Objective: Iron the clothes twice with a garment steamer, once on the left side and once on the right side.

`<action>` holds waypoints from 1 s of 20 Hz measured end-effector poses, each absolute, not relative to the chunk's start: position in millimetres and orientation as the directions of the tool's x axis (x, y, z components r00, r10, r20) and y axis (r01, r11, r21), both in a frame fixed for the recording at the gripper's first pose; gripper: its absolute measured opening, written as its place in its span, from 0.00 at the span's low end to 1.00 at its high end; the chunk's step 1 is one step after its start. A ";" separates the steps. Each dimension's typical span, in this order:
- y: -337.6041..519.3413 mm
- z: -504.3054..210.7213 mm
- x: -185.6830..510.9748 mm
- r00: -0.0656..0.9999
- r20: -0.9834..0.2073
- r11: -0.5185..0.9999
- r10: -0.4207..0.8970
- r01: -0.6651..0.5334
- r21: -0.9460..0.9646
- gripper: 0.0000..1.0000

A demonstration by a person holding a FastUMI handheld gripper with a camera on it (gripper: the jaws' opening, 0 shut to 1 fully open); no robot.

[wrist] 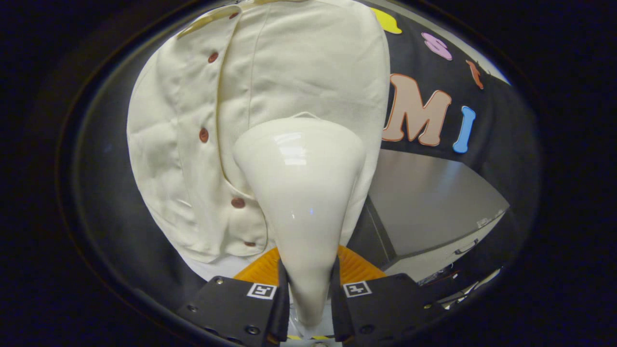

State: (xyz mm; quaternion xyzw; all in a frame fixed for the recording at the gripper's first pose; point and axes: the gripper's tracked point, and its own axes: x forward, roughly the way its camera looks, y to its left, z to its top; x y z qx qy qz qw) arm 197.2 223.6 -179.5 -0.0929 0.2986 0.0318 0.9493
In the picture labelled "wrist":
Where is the grey cabinet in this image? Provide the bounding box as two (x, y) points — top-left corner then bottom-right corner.
(347, 148), (510, 286)

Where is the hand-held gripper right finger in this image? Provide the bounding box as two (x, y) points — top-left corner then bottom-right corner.
(330, 245), (447, 344)

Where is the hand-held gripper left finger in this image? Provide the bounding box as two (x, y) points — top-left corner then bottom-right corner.
(176, 247), (291, 347)

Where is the cream button shirt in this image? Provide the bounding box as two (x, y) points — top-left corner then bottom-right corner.
(126, 0), (391, 282)

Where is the white garment steamer head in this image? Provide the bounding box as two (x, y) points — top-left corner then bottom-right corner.
(233, 112), (380, 329)

